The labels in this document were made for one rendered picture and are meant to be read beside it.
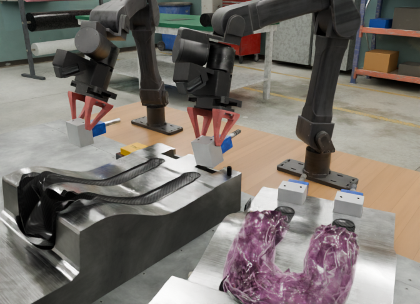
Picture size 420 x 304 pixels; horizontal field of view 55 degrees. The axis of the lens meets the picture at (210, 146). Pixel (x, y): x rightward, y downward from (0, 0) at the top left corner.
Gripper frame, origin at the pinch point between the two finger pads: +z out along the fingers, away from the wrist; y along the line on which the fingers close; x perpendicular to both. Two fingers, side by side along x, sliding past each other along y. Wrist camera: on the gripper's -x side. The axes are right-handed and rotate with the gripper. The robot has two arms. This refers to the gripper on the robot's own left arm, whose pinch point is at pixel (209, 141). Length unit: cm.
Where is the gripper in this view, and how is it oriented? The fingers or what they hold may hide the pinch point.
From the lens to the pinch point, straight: 84.4
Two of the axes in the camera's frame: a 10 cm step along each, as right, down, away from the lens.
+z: -1.4, 9.9, 0.2
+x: 6.7, 0.8, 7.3
